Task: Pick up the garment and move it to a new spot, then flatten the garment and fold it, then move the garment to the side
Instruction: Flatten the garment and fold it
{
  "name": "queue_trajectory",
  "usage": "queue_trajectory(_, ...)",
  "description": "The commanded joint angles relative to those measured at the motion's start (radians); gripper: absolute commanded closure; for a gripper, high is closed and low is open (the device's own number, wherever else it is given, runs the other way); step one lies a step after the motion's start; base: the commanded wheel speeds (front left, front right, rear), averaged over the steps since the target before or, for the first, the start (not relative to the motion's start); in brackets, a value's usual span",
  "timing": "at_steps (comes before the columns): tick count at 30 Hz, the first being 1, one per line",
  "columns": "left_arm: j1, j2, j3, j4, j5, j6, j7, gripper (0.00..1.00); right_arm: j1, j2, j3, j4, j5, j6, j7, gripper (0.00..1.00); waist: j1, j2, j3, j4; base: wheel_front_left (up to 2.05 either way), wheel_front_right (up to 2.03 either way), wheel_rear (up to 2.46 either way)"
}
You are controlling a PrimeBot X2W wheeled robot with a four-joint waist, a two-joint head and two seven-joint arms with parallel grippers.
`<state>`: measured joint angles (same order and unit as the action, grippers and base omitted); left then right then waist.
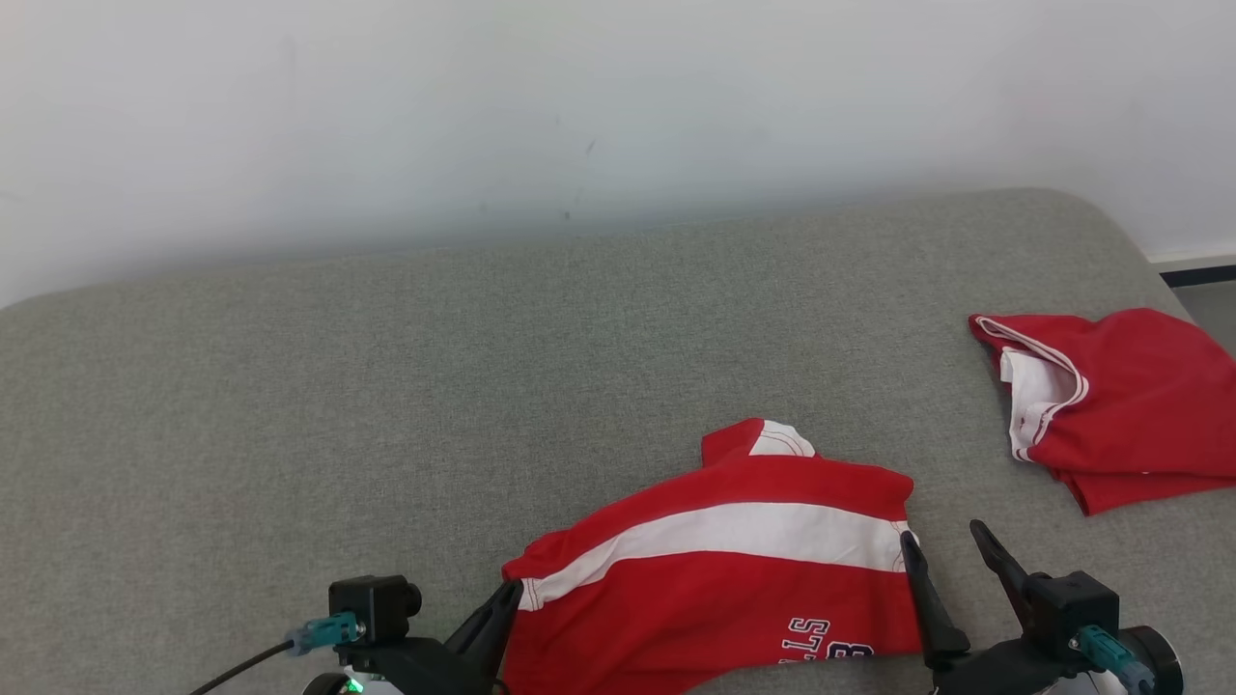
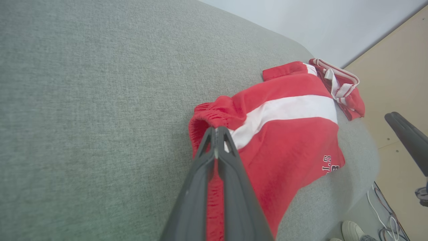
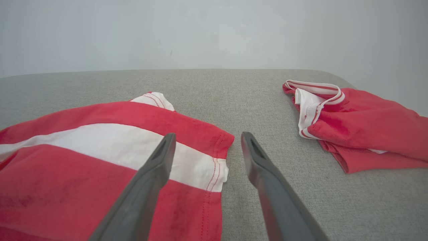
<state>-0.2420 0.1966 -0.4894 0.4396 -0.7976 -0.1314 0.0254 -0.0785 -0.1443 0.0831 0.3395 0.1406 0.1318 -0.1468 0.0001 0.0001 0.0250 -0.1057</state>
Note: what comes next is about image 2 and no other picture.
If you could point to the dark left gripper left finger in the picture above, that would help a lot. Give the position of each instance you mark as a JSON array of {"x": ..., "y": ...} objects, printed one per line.
[{"x": 194, "y": 201}]

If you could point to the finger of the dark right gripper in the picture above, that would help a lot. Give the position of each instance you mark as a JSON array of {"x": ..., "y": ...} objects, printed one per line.
[{"x": 411, "y": 140}]

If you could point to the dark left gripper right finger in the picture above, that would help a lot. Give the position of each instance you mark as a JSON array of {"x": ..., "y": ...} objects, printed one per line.
[{"x": 239, "y": 201}]

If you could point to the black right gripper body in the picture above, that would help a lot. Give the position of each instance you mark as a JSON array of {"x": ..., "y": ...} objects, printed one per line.
[{"x": 423, "y": 194}]

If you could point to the red basketball jersey white sleeves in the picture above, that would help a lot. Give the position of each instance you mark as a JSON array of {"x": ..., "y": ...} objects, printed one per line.
[{"x": 351, "y": 100}]

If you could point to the red shorts white stripe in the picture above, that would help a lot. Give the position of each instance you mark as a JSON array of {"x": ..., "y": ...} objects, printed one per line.
[{"x": 291, "y": 147}]

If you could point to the white sneaker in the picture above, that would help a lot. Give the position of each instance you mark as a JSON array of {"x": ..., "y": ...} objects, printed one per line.
[{"x": 352, "y": 231}]

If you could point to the grey fabric sofa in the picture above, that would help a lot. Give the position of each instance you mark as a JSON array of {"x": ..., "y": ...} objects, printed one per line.
[{"x": 100, "y": 100}]

